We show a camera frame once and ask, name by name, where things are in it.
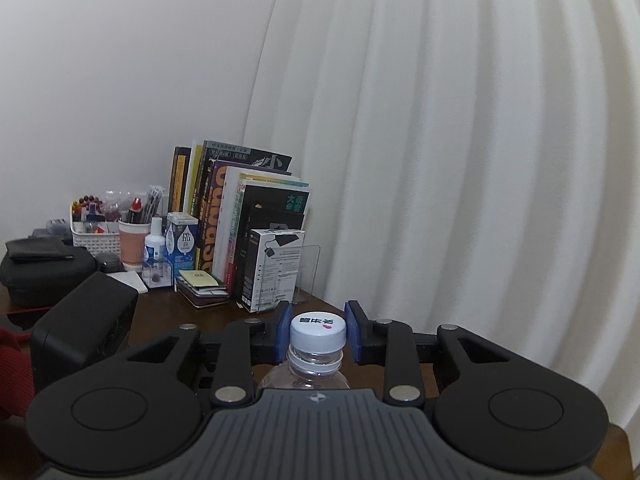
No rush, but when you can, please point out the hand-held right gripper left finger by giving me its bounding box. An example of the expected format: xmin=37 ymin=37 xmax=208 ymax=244
xmin=120 ymin=301 xmax=294 ymax=407

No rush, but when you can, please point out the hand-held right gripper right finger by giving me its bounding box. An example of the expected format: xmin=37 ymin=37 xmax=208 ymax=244
xmin=345 ymin=300 xmax=516 ymax=407

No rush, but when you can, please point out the white bottle cap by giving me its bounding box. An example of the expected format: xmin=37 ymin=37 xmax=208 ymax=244
xmin=290 ymin=312 xmax=347 ymax=351

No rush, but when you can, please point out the clear plastic water bottle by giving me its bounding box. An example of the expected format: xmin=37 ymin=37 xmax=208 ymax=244
xmin=257 ymin=345 xmax=351 ymax=391

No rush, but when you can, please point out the small white bottle blue label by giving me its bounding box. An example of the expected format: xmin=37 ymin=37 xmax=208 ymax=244
xmin=144 ymin=216 xmax=166 ymax=263

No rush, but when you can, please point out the white notepad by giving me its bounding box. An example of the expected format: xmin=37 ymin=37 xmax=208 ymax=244
xmin=106 ymin=271 xmax=149 ymax=295

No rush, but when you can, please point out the white and black product box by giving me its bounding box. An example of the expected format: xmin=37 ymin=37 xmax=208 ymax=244
xmin=236 ymin=229 xmax=306 ymax=313

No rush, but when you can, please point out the black zip case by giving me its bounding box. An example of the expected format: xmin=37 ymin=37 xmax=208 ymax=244
xmin=0 ymin=237 xmax=98 ymax=308

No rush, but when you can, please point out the clear acrylic bookend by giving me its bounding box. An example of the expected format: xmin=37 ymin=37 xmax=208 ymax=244
xmin=292 ymin=245 xmax=321 ymax=306

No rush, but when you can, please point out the stack of small card tins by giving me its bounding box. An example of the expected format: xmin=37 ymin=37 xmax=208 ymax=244
xmin=175 ymin=269 xmax=231 ymax=308

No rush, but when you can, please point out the small clear plastic box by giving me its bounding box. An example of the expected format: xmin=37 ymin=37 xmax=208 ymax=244
xmin=141 ymin=259 xmax=174 ymax=288

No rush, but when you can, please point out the black pouch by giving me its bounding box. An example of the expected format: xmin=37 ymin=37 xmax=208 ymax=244
xmin=6 ymin=238 xmax=75 ymax=262

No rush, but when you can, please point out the yellow sticky note pad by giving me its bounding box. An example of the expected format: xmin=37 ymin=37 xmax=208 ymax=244
xmin=179 ymin=270 xmax=226 ymax=294

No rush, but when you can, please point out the bunch of colourful markers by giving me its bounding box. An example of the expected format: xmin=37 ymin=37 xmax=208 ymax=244
xmin=70 ymin=191 xmax=121 ymax=235

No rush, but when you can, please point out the blue and white carton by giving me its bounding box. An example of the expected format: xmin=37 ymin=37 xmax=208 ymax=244
xmin=166 ymin=212 xmax=199 ymax=278

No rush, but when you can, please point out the bunch of pens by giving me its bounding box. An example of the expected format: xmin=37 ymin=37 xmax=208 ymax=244
xmin=125 ymin=185 xmax=164 ymax=226

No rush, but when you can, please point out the row of books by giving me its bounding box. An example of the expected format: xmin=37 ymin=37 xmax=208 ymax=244
xmin=167 ymin=140 xmax=311 ymax=306

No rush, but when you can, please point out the white curtain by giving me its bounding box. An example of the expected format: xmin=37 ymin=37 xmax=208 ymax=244
xmin=242 ymin=0 xmax=640 ymax=433

